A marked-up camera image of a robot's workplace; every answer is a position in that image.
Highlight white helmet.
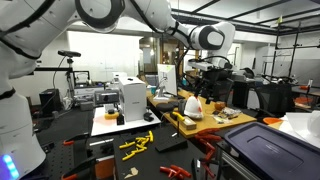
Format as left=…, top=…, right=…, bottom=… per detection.
left=184, top=96, right=203, bottom=119

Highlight yellow T-handle on stand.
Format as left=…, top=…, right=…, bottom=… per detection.
left=172, top=112, right=185, bottom=121

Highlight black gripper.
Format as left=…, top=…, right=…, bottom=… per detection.
left=194, top=70, right=234, bottom=104

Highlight red T-handle wrench on table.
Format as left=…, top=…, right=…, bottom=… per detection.
left=160, top=166, right=176, bottom=178

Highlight yellow T-handle wrench pile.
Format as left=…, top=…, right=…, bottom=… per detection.
left=119, top=130, right=154, bottom=161

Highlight computer monitor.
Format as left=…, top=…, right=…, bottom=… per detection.
left=154, top=64, right=177, bottom=101

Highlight black round cushion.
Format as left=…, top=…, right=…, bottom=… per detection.
left=156, top=103, right=175, bottom=112

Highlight red handle wrenches in rack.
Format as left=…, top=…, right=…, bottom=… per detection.
left=195, top=128, right=222, bottom=178

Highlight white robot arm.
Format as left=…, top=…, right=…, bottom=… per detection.
left=0, top=0, right=236, bottom=180

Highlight tan small box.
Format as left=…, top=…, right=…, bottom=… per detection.
left=182, top=118, right=197, bottom=130

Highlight white computer case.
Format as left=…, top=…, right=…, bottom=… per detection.
left=119, top=77, right=147, bottom=122

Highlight wooden desk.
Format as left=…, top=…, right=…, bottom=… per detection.
left=146, top=90, right=257, bottom=138

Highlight orange plate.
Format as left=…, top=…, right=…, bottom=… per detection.
left=263, top=117, right=283, bottom=125

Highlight black angled wrench stand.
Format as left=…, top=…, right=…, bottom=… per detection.
left=155, top=125, right=188, bottom=153

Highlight red t-handle wrench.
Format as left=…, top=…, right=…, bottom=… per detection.
left=160, top=166, right=176, bottom=178
left=170, top=165, right=192, bottom=178

